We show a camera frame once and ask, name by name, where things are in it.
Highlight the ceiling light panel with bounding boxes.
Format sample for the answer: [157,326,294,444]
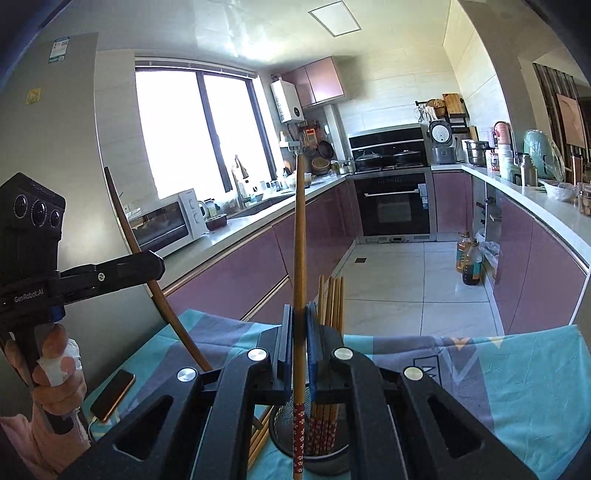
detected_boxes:
[308,0,370,38]

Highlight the rose gold smartphone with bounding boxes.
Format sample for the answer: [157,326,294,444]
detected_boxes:
[90,369,137,422]

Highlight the mint green air fryer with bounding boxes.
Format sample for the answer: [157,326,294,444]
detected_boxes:
[523,129,565,181]

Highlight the white gas water heater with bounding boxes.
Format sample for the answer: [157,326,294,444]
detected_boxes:
[270,78,307,124]

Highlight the steel sink faucet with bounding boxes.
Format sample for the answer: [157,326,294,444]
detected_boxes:
[231,154,250,210]

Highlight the white microwave oven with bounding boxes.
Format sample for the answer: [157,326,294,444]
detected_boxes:
[127,188,208,259]

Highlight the pink framed wall art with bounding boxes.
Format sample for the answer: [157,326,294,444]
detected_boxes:
[556,92,587,146]

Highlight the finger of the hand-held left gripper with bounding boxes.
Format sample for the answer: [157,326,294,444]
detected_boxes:
[62,268,165,308]
[62,250,165,283]

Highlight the white rice cooker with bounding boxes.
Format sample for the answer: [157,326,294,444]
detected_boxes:
[427,119,458,164]

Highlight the black wall rack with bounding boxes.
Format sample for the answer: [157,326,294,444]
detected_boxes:
[416,99,472,132]

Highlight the black mesh cup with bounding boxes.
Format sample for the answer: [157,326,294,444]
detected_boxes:
[269,399,352,478]

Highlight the stainless steel stockpot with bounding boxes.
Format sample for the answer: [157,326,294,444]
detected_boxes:
[464,140,490,167]

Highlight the black lidded wok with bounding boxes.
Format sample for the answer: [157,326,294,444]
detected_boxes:
[353,150,384,171]
[392,148,423,167]

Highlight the white casserole pot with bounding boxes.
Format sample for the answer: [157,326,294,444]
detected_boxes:
[281,171,315,190]

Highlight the blue grey patterned tablecloth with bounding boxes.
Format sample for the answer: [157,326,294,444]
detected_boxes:
[81,308,591,480]

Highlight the person's left forearm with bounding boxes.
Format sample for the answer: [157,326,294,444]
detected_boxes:
[0,408,93,480]

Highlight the person's left hand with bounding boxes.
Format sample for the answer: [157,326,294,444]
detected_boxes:
[4,323,88,417]

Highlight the pink wall cabinet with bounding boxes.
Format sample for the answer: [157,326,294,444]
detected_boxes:
[281,56,346,109]

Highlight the dark cooking oil bottle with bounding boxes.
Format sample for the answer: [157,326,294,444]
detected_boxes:
[462,237,485,286]

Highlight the yellow cooking oil bottle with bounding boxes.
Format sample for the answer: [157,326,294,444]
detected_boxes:
[456,232,472,273]

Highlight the white canister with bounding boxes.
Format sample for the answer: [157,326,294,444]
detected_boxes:
[499,144,515,181]

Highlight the steel vacuum flask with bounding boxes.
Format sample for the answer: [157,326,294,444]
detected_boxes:
[521,154,539,186]

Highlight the bundle of wooden chopsticks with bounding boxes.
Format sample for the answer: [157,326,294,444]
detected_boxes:
[305,274,346,457]

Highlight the clear plastic bag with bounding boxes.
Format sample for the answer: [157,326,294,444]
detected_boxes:
[540,180,578,204]

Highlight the dark slatted room divider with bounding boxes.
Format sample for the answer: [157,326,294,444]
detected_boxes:
[531,62,591,160]

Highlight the kitchen sink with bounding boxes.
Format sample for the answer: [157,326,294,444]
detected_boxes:
[228,191,296,220]

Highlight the wooden cutting board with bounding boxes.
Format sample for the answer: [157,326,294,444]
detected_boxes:
[442,93,468,121]

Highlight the pink kitchen base cabinets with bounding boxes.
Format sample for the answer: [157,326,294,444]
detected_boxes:
[431,164,591,335]
[161,178,356,324]

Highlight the crumpled plastic bags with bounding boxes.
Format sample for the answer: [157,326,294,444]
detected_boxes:
[478,228,502,282]

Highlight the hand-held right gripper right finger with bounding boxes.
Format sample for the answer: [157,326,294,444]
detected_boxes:
[305,301,539,480]

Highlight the black integrated stove oven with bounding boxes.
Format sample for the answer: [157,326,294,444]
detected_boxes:
[347,124,437,244]

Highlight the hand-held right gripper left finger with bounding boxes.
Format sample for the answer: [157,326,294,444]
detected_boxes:
[58,304,294,480]

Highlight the kitchen window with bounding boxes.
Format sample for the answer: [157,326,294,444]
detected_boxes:
[134,58,278,201]

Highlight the black cookware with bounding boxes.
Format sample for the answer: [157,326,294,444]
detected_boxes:
[478,196,504,227]

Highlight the white wall utensil holder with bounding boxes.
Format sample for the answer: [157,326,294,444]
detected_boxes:
[279,130,306,153]

